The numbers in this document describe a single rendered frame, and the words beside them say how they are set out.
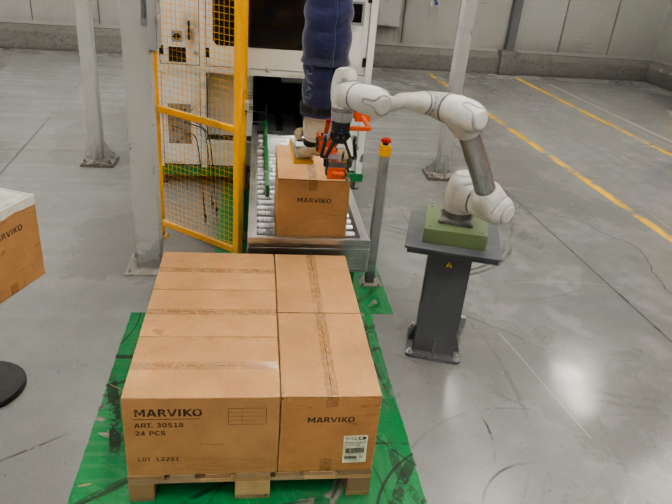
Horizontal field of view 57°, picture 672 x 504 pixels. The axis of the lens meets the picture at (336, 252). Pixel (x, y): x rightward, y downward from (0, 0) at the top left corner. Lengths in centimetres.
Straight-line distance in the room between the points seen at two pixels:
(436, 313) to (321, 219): 84
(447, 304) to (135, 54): 231
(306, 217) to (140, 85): 130
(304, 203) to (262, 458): 145
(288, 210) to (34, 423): 164
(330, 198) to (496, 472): 164
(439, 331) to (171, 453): 169
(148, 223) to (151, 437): 200
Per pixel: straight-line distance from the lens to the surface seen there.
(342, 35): 298
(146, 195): 420
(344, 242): 352
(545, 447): 333
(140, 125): 405
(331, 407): 250
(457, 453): 314
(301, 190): 341
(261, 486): 277
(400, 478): 296
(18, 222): 299
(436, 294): 348
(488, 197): 310
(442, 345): 366
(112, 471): 299
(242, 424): 253
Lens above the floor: 213
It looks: 27 degrees down
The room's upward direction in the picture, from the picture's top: 5 degrees clockwise
